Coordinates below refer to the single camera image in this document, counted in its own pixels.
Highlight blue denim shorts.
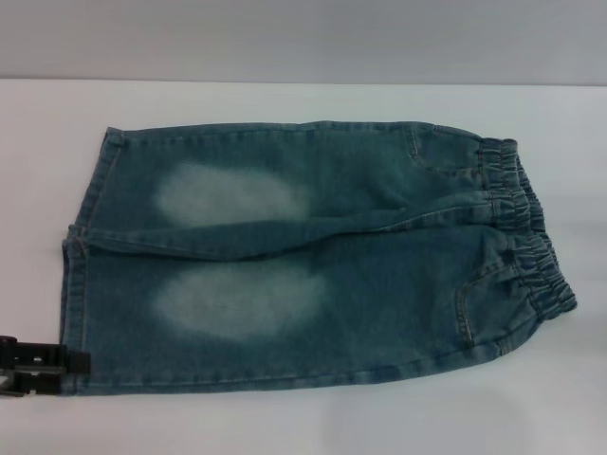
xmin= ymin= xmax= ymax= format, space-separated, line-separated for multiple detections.
xmin=61 ymin=120 xmax=580 ymax=398

